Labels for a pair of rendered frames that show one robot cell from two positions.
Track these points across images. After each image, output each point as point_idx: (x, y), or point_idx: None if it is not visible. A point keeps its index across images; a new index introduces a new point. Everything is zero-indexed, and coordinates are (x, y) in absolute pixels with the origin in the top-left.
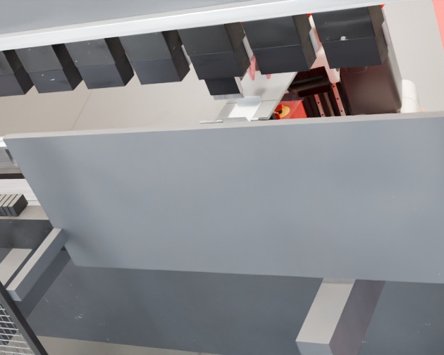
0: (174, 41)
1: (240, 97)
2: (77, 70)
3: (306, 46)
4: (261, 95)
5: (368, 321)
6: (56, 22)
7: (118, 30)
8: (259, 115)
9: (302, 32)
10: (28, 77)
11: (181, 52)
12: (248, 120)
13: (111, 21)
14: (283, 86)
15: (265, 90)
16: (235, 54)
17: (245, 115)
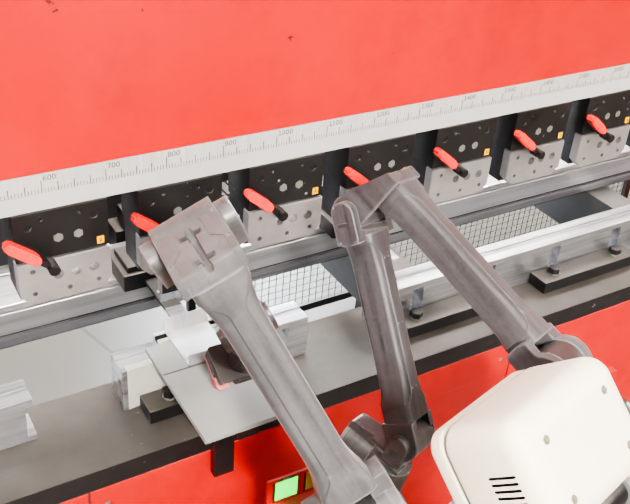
0: (237, 185)
1: (166, 298)
2: (423, 183)
3: (11, 260)
4: (206, 374)
5: None
6: None
7: None
8: (162, 345)
9: (4, 235)
10: (497, 163)
11: (242, 211)
12: (165, 329)
13: None
14: (183, 398)
15: (211, 383)
16: (124, 219)
17: (186, 338)
